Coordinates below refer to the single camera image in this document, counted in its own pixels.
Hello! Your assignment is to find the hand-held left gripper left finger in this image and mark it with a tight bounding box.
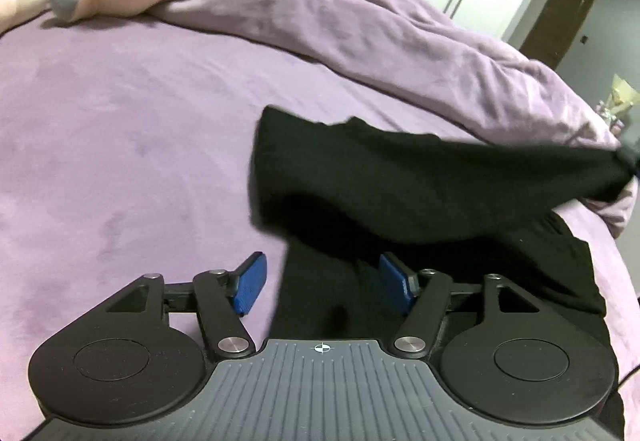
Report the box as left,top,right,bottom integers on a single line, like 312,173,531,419
101,251,269,365

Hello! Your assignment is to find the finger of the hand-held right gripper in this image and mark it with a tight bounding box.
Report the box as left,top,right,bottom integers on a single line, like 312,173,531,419
618,127,640,176

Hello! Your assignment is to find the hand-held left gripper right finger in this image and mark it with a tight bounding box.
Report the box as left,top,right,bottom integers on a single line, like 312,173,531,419
378,252,552,363

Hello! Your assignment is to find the black garment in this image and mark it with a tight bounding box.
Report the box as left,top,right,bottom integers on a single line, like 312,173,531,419
248,105,634,441

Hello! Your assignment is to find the yellow packet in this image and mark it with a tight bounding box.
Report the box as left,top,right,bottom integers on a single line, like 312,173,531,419
602,74,640,123

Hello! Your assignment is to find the brown wooden door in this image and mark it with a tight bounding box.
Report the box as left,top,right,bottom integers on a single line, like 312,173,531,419
520,0,602,70

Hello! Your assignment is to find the purple duvet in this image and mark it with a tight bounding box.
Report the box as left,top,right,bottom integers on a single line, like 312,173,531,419
155,0,639,238

